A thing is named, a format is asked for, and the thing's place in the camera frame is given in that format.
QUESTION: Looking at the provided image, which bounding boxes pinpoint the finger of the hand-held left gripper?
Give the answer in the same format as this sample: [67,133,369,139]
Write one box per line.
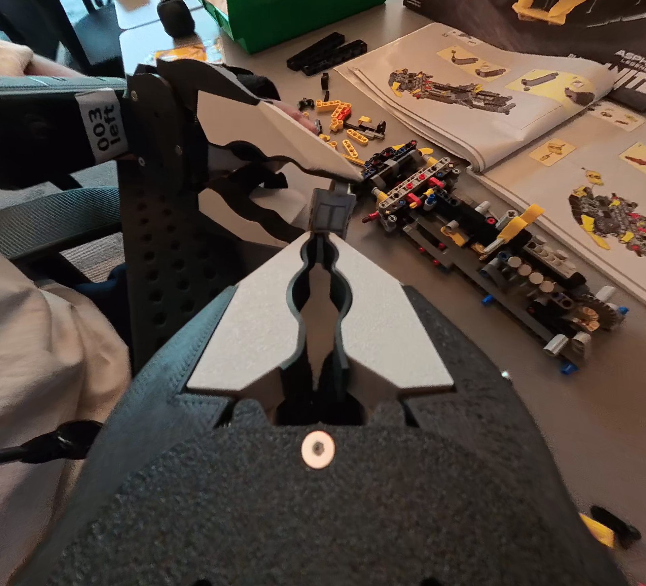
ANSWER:
[198,144,334,246]
[155,59,365,184]

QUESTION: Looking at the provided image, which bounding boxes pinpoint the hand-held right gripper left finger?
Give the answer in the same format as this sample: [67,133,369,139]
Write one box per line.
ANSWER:
[186,232,320,423]

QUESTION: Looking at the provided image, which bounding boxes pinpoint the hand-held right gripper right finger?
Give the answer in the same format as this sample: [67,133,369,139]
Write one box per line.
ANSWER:
[321,233,456,423]

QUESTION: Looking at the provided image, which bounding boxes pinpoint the grey lego panel piece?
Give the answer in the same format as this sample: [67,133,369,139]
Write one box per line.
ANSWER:
[307,186,358,239]

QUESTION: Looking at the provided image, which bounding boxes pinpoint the lego car chassis model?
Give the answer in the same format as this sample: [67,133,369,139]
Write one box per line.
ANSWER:
[361,141,631,376]

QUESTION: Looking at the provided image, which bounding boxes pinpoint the pile of yellow lego pieces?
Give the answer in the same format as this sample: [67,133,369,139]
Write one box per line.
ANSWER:
[298,98,388,165]

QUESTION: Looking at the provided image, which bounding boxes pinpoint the black lego beams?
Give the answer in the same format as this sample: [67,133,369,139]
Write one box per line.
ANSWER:
[287,32,368,77]

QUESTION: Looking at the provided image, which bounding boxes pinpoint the open lego instruction booklet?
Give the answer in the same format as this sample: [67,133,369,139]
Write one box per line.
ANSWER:
[334,22,646,305]

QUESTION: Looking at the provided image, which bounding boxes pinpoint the lego set box yellow car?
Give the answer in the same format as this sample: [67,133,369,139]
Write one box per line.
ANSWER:
[404,0,646,73]

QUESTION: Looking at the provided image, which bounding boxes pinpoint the yellow and black lego piece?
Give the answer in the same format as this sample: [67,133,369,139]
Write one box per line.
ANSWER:
[579,505,643,550]

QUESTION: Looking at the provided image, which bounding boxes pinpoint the person's left hand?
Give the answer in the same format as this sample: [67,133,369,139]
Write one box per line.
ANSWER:
[290,111,320,137]

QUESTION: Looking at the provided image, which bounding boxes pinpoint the black perforated chair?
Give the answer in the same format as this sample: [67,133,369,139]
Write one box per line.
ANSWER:
[0,162,303,375]

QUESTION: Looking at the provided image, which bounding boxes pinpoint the black round object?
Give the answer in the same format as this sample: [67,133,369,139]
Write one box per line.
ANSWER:
[157,0,195,38]

